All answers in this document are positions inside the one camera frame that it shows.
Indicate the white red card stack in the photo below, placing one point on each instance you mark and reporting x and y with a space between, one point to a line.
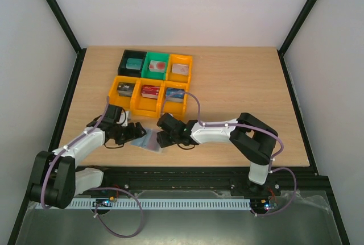
157 66

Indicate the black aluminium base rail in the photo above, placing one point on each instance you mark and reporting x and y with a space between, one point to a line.
232 179

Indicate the yellow bin front middle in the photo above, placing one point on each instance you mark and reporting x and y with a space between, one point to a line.
144 106

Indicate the teal card stack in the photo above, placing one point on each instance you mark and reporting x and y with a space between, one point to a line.
134 64

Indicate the white slotted cable duct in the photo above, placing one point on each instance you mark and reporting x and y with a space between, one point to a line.
160 204

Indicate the green storage bin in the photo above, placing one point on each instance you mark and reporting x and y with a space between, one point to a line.
154 56

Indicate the white pink card stack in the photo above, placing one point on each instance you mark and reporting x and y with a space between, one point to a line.
181 69

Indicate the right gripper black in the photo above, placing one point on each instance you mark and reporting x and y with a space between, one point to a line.
164 138

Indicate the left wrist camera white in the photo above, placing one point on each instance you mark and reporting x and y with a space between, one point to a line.
124 118

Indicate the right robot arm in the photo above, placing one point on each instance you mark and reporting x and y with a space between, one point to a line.
254 139

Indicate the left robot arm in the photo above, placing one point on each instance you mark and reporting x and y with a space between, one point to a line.
55 180

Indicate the black frame post right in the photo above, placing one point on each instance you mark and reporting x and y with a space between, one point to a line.
301 18

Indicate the black frame post left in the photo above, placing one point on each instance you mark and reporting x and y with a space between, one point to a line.
66 28

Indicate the black card stack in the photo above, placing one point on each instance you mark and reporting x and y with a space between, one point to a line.
125 89

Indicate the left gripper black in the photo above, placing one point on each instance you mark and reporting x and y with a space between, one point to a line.
132 135

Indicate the yellow bin back right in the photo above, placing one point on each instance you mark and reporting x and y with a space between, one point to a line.
179 59

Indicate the black frame post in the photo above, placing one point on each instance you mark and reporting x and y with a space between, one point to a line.
301 18
66 28

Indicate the yellow bin front left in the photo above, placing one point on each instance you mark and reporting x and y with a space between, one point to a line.
115 98

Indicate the black storage bin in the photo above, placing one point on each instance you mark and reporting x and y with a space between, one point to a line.
122 71

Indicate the blue card stack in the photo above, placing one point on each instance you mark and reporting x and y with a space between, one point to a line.
175 95

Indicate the yellow bin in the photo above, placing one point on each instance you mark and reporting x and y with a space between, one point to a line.
176 109
179 59
115 98
144 106

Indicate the yellow bin front right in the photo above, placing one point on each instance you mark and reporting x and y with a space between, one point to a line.
176 109

